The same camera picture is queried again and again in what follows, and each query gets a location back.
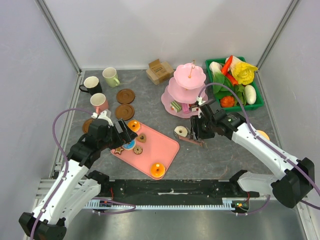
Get yellow round sponge cake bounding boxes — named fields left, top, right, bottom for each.
left=257, top=130, right=270, bottom=141

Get large orange glazed donut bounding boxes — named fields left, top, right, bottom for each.
left=127, top=119, right=141, bottom=133

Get black mug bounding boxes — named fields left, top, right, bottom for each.
left=79, top=76, right=103, bottom=96

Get brown saucer lower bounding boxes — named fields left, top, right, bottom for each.
left=82, top=118, right=94, bottom=134

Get white cable duct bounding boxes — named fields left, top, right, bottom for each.
left=83, top=199, right=248, bottom=211

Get small orange glazed donut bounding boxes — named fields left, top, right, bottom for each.
left=150, top=163, right=166, bottom=179

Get pink serving tray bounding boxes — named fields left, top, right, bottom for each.
left=110, top=122, right=180, bottom=180

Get cardboard box stack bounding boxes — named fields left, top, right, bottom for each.
left=146, top=59, right=174, bottom=85

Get green mug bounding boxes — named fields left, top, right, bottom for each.
left=102, top=67, right=120, bottom=88

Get orange pumpkin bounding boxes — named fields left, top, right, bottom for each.
left=220, top=96, right=236, bottom=108

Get small chocolate nut donut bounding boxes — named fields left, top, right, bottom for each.
left=133, top=145, right=143, bottom=155

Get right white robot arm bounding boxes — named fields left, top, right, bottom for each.
left=190, top=103, right=315, bottom=209

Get star shaped cookie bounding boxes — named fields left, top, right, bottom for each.
left=113, top=146, right=125, bottom=155

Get pink three tier stand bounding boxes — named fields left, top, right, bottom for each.
left=160, top=60, right=208, bottom=119

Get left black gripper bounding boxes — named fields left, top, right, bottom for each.
left=98, top=118, right=137, bottom=151

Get brown saucer upper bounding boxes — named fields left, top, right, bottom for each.
left=116, top=88, right=136, bottom=104

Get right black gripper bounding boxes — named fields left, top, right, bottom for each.
left=189, top=114, right=216, bottom=141

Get yellow napa cabbage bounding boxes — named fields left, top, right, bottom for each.
left=229, top=56, right=258, bottom=85

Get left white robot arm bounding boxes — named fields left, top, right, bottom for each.
left=18, top=118, right=138, bottom=240

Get green plastic crate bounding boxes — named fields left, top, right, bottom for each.
left=205, top=58, right=264, bottom=113

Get brown saucer middle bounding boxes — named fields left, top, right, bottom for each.
left=115, top=104, right=135, bottom=121

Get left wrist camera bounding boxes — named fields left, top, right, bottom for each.
left=91, top=109, right=114, bottom=126

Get green layered cake slice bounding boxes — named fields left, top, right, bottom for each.
left=170, top=100, right=182, bottom=113

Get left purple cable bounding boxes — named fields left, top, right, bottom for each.
left=31, top=108, right=137, bottom=240

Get white eggplant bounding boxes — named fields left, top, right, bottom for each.
left=244, top=85, right=257, bottom=105

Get green bok choy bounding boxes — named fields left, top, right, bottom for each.
left=209, top=61, right=234, bottom=100

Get pink layered cake slice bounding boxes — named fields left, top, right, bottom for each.
left=181, top=103, right=190, bottom=114

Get blue glazed donut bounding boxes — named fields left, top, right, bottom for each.
left=122, top=140, right=136, bottom=151

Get spinach leaves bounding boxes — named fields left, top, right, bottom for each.
left=234, top=84, right=247, bottom=106

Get chocolate cake slice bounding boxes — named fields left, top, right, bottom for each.
left=189, top=104, right=199, bottom=112

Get purple cable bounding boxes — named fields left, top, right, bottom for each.
left=199, top=82, right=320, bottom=216
left=31, top=108, right=137, bottom=240

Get pink mug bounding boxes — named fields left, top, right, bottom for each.
left=90, top=93, right=109, bottom=114

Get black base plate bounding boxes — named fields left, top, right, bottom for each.
left=97, top=179, right=260, bottom=206

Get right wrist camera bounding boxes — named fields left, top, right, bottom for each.
left=195, top=95, right=208, bottom=107

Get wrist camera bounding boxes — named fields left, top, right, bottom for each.
left=195, top=95, right=208, bottom=107
left=91, top=109, right=114, bottom=126

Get red chili pepper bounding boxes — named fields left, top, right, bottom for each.
left=221, top=55, right=233, bottom=75

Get heart shaped cookie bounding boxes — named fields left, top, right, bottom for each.
left=136, top=133, right=147, bottom=143

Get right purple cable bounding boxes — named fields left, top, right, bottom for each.
left=199, top=82, right=320, bottom=216

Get brown saucer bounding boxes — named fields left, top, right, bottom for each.
left=116, top=88, right=136, bottom=104
left=115, top=104, right=135, bottom=121
left=82, top=118, right=94, bottom=134

